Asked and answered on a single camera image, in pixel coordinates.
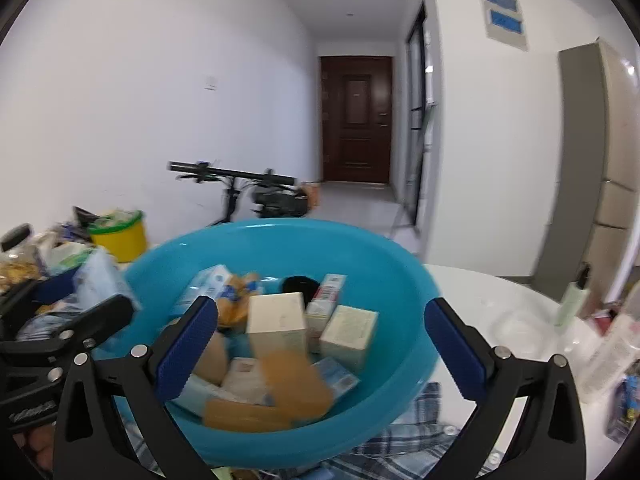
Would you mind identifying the black bicycle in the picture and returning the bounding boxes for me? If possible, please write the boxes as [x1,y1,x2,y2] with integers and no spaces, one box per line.
[167,162,311,226]

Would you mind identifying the yellow blue packet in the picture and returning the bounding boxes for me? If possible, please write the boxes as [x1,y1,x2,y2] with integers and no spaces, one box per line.
[216,272,262,328]

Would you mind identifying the grey gold refrigerator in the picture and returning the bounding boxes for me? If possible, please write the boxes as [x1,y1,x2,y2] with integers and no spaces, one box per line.
[530,39,639,300]

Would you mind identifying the blue plastic basin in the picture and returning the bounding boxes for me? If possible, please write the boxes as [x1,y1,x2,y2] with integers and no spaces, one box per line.
[96,219,439,469]

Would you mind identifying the wall electrical panel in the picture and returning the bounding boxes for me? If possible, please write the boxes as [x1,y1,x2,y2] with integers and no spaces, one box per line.
[480,0,528,51]

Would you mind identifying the green tissue box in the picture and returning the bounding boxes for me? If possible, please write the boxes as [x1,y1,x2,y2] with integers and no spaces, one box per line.
[43,242,94,276]

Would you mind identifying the clear plastic tray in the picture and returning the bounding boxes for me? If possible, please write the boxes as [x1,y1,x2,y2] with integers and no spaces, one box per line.
[491,310,551,360]

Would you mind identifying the person left hand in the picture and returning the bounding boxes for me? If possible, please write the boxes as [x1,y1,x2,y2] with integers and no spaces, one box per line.
[13,425,55,472]

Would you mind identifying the cream square box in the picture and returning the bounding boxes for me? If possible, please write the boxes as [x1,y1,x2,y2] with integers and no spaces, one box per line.
[246,292,307,359]

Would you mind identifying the yellow green-lid bucket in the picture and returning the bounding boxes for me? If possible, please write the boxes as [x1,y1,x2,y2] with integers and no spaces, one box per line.
[87,209,149,263]

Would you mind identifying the tan round puff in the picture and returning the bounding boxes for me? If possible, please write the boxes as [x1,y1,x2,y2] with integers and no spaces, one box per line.
[193,332,229,386]

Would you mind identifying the pale green square box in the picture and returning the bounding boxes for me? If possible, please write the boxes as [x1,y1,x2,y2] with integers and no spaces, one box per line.
[319,306,378,372]

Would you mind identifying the orange soap bar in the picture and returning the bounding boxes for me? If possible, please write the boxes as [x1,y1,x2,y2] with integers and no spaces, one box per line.
[258,350,334,424]

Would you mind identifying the black hair tie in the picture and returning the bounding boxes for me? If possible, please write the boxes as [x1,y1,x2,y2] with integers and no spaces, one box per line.
[280,274,321,306]

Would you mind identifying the small blue battery pack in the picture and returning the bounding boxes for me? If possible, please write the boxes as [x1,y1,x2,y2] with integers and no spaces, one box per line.
[605,375,639,444]

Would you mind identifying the blue white Raison box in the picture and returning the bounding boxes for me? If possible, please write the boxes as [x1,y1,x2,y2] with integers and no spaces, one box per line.
[170,264,232,318]

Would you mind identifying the light switch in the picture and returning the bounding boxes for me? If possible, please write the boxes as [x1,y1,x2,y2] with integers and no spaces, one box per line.
[205,75,217,91]

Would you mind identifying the dark brown entry door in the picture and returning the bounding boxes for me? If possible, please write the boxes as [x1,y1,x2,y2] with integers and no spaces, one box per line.
[320,55,393,185]

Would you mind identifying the clear bottle white label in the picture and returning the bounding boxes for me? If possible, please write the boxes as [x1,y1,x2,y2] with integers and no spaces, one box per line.
[576,283,639,404]

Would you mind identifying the blue wet wipes pack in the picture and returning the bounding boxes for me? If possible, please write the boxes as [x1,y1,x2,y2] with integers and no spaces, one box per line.
[73,247,140,310]

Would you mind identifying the green pump bottle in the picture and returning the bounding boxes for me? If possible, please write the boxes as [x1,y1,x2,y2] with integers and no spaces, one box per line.
[554,263,591,328]

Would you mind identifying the red white slim box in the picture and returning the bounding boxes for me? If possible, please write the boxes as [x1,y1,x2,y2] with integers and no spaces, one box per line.
[305,274,346,334]

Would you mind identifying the blue plaid shirt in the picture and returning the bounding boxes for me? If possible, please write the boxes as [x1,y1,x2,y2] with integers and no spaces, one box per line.
[122,375,460,479]

